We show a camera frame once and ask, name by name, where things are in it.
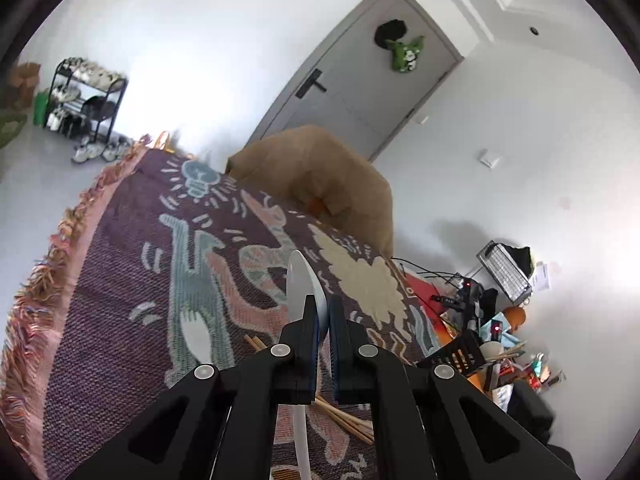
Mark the white plastic spoon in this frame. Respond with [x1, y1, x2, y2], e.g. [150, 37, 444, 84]
[286, 250, 328, 480]

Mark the black slotted utensil holder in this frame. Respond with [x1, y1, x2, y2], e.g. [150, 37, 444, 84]
[416, 330, 487, 377]

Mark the orange ball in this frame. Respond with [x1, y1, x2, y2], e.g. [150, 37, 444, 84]
[502, 307, 526, 334]

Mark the colourful woven figure blanket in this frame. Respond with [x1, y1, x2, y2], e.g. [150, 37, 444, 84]
[1, 144, 439, 479]

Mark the led light panel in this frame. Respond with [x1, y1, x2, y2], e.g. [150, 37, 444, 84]
[476, 240, 533, 306]

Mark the tan upholstered chair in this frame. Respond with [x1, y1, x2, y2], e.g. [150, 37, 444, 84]
[226, 125, 394, 258]

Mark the grey door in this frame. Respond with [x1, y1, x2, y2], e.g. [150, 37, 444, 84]
[250, 0, 463, 160]

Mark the green plush toy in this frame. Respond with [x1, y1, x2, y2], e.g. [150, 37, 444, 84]
[386, 36, 424, 74]

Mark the black shoe rack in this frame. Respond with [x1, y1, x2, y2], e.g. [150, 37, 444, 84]
[44, 58, 129, 143]

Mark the white wall switch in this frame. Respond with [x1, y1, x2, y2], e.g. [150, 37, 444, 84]
[478, 150, 501, 169]

